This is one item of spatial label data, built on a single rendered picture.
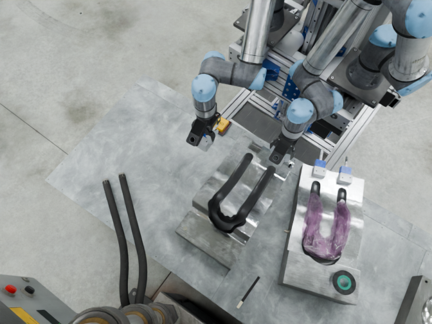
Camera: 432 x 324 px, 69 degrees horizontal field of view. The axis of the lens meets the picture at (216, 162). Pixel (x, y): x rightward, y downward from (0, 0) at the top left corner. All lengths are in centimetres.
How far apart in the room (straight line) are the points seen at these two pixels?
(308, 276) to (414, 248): 49
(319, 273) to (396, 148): 163
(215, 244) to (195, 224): 11
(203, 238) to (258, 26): 78
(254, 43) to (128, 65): 193
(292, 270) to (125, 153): 86
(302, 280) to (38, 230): 178
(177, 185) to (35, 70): 203
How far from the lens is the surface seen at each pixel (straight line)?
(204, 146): 127
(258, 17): 103
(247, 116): 223
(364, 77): 140
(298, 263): 122
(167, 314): 107
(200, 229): 126
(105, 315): 58
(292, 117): 104
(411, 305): 140
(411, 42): 104
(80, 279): 226
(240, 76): 105
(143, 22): 317
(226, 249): 124
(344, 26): 103
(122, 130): 155
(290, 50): 161
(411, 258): 151
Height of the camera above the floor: 209
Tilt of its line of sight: 67 degrees down
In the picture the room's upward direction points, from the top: straight up
